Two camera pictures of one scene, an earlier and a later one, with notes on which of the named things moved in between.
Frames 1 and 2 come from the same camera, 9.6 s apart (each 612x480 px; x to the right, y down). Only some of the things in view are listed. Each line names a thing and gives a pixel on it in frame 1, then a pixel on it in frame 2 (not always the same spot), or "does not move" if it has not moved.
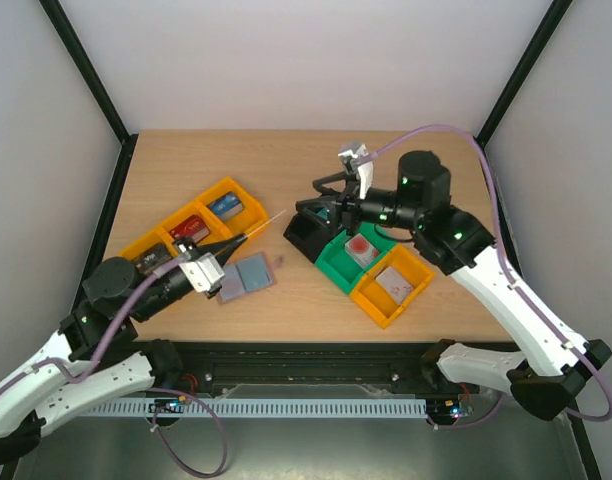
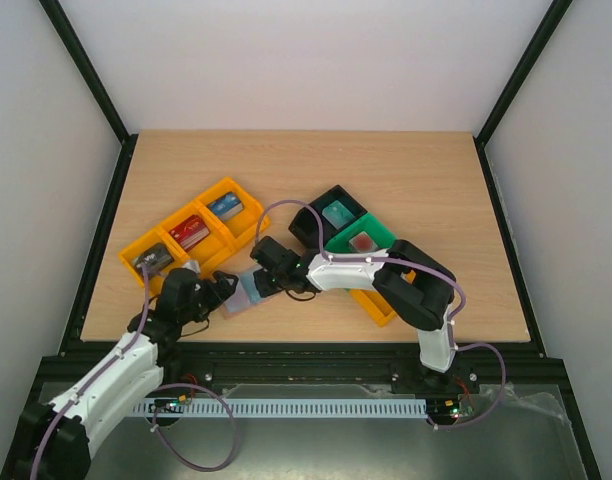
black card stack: (147, 260) does not move
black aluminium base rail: (206, 368) does not move
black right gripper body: (346, 206) → (265, 276)
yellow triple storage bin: (225, 210) does not move
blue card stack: (226, 205) does not move
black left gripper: (219, 247) → (227, 290)
